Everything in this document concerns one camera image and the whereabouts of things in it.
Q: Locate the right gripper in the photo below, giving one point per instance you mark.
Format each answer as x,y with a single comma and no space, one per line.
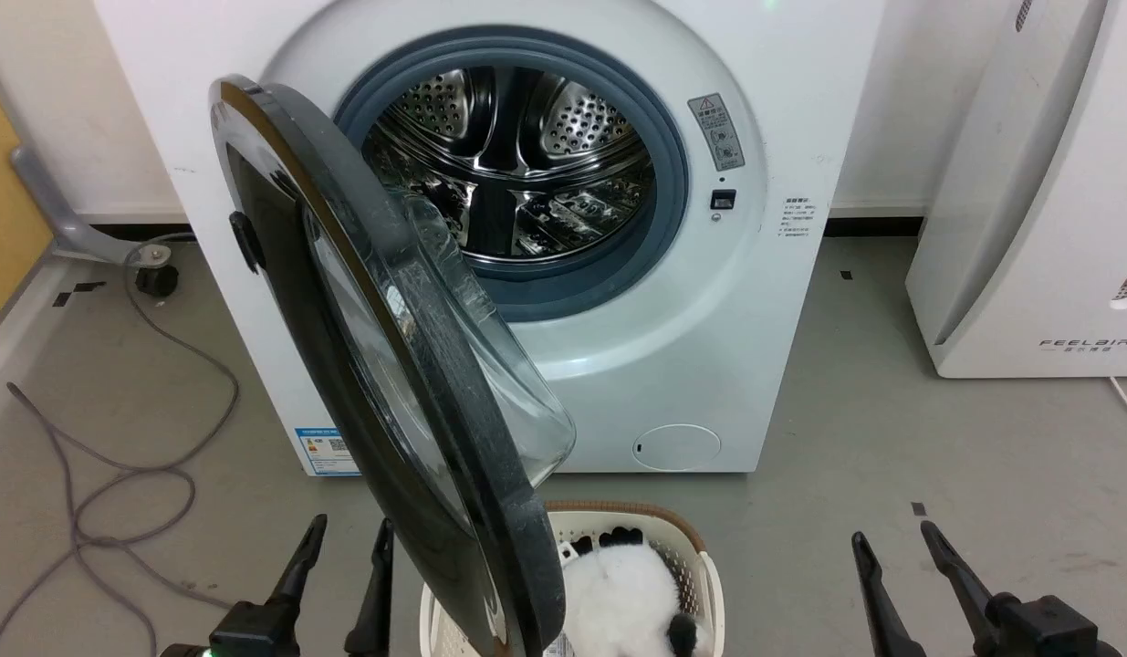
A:
1109,651

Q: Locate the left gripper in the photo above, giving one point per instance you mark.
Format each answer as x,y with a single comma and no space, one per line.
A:
189,651

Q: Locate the black round washing machine door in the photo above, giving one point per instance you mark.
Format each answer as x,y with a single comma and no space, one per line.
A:
417,383

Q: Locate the white front-load washing machine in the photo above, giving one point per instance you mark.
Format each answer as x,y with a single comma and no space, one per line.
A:
727,347

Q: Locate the cream plastic laundry basket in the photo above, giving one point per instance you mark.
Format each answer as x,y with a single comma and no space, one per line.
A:
686,557

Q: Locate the black and white plush panda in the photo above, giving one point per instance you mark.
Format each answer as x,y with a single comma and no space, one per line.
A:
622,602

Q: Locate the white air purifier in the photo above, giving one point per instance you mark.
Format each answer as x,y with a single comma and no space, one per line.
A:
1047,228

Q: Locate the grey metal stand leg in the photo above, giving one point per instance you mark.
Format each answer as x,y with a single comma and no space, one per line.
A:
66,228

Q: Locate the yellow wooden panel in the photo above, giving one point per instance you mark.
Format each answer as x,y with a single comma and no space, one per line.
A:
2,219

